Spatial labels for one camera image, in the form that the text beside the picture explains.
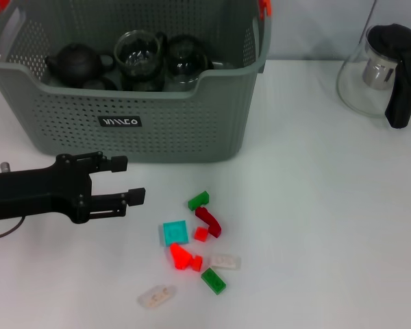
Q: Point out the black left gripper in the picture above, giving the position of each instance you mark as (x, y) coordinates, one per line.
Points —
(37, 193)

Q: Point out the dark red curved brick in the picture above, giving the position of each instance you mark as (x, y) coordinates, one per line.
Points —
(210, 224)

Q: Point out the grey perforated storage bin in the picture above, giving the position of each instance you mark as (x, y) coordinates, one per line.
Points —
(178, 130)

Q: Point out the bright red slope brick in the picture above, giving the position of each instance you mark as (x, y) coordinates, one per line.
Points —
(179, 257)

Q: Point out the translucent white building brick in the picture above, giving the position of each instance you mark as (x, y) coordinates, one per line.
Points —
(156, 296)

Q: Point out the green flat building plate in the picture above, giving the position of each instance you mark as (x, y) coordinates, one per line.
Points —
(213, 281)

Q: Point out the white two-stud brick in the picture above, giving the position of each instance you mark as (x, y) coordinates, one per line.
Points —
(226, 262)

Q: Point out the small bright red brick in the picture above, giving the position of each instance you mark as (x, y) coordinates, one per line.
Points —
(196, 264)

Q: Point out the black clay teapot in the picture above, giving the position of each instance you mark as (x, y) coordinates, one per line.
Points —
(75, 65)

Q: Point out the small orange-red square brick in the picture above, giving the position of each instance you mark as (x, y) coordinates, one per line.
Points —
(201, 234)

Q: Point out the small green building brick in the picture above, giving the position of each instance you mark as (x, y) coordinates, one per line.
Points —
(198, 201)

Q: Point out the teal square building plate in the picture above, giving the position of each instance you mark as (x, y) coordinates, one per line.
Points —
(175, 233)

